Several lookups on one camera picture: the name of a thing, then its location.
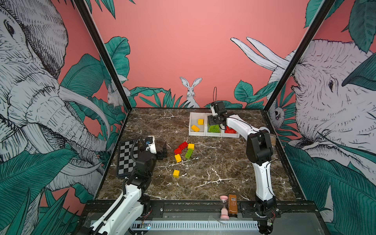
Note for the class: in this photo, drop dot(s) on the white three-compartment bin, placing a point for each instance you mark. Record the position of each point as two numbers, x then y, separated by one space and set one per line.
199 126

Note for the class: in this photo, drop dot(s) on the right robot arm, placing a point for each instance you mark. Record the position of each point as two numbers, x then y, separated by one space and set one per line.
259 151

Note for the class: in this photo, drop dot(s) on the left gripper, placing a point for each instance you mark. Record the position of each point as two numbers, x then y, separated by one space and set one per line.
160 155

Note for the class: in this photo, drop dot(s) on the brown spice jar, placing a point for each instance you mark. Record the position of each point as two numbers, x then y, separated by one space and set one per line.
273 139

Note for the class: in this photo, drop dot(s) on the checkerboard calibration plate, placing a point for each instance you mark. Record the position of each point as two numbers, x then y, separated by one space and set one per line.
125 163

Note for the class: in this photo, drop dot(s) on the white perforated rail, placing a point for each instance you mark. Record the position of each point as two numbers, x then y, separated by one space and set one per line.
201 225

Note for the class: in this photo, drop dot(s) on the red arch lego piece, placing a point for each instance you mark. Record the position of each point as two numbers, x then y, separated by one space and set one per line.
229 130

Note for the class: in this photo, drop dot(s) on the green lego brick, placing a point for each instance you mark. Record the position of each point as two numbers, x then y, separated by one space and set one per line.
188 154
214 129

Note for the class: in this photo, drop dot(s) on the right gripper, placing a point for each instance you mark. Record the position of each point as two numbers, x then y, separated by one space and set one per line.
210 119

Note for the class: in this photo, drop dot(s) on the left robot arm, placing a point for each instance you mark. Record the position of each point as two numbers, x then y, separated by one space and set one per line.
132 202

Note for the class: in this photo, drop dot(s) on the pink hourglass timer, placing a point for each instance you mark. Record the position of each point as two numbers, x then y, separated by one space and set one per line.
224 210

